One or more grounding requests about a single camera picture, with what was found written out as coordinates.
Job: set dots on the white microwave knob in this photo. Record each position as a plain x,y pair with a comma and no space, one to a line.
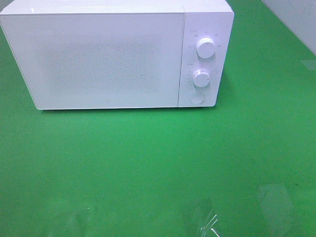
201,78
206,47

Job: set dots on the round door release button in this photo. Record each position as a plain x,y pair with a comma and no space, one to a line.
197,98

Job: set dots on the white microwave oven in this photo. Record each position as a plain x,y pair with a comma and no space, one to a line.
202,18

